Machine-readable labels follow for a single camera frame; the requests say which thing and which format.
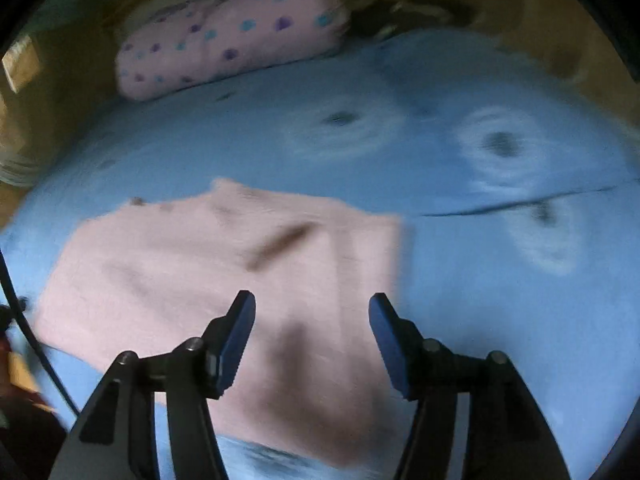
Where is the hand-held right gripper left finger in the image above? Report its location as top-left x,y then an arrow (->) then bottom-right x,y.
47,290 -> 257,480

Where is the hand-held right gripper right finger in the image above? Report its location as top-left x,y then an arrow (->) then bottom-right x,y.
368,292 -> 573,480

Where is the pale striped cloth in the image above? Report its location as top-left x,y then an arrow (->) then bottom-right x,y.
0,145 -> 36,188

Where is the pink heart-print pillow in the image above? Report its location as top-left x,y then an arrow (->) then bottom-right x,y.
115,0 -> 351,102

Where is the black cable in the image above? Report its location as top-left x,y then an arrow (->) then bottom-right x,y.
0,250 -> 81,418

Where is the dark crumpled cloth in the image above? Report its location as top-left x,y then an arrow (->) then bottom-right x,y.
350,0 -> 481,41

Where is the pink knit cardigan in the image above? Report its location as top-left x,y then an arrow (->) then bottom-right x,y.
35,177 -> 413,466

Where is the loose light blue cloth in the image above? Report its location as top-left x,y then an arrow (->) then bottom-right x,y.
390,30 -> 640,218

